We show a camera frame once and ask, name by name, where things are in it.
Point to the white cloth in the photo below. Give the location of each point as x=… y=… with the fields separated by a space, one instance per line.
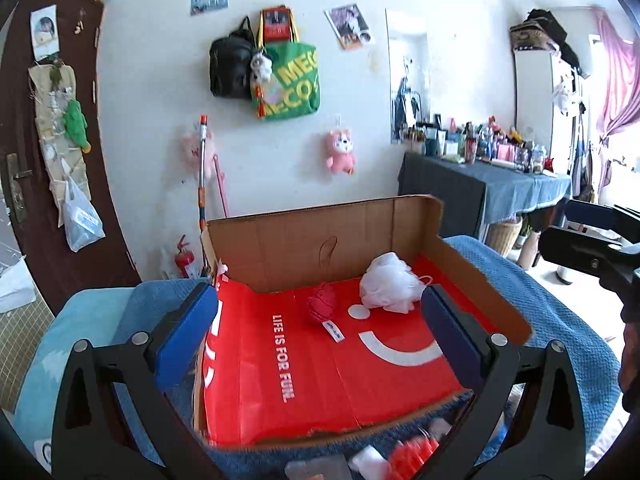
x=370 y=464

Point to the green tote bag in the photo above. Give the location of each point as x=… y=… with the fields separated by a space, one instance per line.
x=284 y=70

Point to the white wardrobe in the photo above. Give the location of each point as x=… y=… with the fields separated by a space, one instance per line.
x=548 y=96

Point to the pale pink plush toy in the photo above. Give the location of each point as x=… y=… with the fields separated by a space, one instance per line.
x=191 y=150

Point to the white mesh bath pouf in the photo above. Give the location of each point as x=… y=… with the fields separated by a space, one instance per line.
x=390 y=284

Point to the table with blue cloth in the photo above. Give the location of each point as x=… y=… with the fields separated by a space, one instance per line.
x=479 y=195

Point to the black backpack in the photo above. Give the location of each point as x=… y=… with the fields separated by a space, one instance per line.
x=229 y=63

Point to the person's right hand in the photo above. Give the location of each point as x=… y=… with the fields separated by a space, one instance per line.
x=629 y=368

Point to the dark red yarn ball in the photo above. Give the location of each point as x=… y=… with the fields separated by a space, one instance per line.
x=321 y=303

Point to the green plush toy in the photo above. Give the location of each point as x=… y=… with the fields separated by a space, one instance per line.
x=75 y=126

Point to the photo poster on wall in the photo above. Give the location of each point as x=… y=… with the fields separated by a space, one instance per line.
x=351 y=29

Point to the red fire extinguisher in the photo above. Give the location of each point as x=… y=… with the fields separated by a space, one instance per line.
x=185 y=259

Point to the blue knit blanket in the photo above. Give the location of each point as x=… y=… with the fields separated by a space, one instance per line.
x=595 y=364

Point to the pink curtain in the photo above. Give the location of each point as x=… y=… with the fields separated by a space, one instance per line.
x=621 y=98

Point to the cardboard box tray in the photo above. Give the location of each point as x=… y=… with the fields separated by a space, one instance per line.
x=405 y=225

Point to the photo on door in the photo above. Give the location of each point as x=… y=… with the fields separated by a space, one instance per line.
x=44 y=33

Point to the light blue cushion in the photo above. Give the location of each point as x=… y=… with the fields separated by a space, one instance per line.
x=93 y=315

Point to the wicker basket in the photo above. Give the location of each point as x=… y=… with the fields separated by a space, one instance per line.
x=501 y=236

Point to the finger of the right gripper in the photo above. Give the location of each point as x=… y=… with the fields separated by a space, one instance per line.
x=623 y=221
x=614 y=264

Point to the orange white mop handle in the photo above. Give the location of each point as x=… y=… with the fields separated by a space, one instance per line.
x=202 y=136

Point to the red mesh sponge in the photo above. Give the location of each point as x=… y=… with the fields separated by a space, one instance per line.
x=409 y=457

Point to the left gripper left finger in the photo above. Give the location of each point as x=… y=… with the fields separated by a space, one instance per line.
x=113 y=419

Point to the brown wooden door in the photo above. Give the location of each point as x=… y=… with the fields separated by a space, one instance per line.
x=57 y=271

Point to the white plastic bag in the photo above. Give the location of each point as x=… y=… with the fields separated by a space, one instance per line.
x=82 y=223

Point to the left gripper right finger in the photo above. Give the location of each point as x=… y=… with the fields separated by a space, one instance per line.
x=546 y=438

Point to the beige hanging organizer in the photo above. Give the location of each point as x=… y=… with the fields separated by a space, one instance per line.
x=51 y=88

